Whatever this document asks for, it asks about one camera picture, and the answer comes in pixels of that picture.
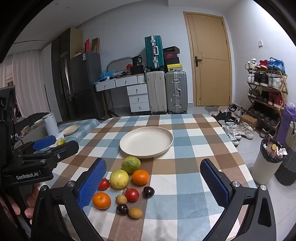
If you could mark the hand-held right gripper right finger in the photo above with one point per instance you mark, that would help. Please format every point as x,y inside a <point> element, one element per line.
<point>215,183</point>

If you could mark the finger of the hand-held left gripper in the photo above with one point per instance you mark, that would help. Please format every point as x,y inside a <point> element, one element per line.
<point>44,142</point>
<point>64,149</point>

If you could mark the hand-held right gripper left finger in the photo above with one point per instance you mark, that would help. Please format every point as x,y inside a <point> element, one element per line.
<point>92,182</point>

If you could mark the orange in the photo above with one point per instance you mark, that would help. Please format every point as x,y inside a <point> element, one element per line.
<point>101,200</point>
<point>140,177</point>

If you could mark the yellow round fruit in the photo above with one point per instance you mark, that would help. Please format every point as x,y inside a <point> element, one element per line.
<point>119,179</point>

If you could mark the green bumpy citrus fruit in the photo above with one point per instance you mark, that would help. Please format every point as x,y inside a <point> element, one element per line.
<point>131,164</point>

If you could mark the brown round fruit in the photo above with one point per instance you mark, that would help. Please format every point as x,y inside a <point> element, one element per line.
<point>135,212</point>
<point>121,199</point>

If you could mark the large cream plate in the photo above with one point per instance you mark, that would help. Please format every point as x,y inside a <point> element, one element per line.
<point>146,143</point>

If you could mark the person's left hand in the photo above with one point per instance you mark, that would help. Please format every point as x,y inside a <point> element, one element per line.
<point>31,201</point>

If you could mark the red tomato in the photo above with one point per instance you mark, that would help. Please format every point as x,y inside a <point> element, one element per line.
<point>132,194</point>
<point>104,184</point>

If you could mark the white kettle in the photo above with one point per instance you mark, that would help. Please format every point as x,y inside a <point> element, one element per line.
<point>50,127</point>

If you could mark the small cream plate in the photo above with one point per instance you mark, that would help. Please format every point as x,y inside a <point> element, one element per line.
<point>71,130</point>

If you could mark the dark cloth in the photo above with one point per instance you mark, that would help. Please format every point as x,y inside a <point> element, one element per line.
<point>30,120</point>

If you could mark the light blue checkered tablecloth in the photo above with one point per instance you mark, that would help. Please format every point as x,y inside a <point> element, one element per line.
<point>86,126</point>

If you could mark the dark purple plum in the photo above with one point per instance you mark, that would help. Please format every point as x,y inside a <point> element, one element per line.
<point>148,191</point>
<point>122,209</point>

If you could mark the white trash bin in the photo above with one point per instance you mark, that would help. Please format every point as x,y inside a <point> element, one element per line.
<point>263,166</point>

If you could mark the pile of sneakers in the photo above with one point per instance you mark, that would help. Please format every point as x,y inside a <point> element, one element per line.
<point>233,129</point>

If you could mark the white curtain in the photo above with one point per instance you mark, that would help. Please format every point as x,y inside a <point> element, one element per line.
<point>27,81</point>

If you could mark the cardboard box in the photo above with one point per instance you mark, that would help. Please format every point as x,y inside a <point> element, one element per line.
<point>248,121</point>

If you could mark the woven laundry basket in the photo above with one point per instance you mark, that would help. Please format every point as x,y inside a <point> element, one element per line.
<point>286,169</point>

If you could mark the grey door mat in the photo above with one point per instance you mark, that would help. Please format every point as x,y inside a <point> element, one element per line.
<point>212,109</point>

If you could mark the dark wardrobe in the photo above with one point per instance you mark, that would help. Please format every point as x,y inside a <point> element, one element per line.
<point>60,69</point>

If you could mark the grey refrigerator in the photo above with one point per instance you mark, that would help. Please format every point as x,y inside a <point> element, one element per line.
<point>85,76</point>

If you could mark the blue plastic bag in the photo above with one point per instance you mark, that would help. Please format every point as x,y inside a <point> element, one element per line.
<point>106,74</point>

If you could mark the purple bag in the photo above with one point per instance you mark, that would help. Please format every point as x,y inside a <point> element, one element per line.
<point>285,120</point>

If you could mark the white desk with drawers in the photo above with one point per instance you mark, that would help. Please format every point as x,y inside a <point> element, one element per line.
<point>137,89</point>

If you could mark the silver suitcase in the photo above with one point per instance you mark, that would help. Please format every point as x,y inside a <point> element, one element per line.
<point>176,92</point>

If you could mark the beige suitcase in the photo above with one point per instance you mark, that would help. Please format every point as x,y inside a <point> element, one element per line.
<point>156,92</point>

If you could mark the black bag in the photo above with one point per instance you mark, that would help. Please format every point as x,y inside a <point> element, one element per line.
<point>137,70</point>

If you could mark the brown paper bag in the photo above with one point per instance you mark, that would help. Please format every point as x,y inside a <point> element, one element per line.
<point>96,45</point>

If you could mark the rows of assorted shoes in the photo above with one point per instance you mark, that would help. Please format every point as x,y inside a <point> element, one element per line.
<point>260,78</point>

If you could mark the black box with white print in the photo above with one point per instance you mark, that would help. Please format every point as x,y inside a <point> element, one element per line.
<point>137,60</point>

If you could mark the wooden shoe rack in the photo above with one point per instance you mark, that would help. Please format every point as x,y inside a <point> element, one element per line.
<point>283,89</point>

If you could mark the black and yellow shoe box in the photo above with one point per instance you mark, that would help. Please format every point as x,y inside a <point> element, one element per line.
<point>174,67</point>

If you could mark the teal suitcase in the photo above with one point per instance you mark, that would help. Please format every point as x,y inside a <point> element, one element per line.
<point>153,52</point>

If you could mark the red and black shoe box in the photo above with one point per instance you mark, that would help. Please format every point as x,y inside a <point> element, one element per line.
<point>171,55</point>

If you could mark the wooden door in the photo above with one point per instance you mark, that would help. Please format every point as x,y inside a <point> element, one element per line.
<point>208,46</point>

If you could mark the grey curved metal frame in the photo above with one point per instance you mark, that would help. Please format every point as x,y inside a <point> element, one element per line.
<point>115,60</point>

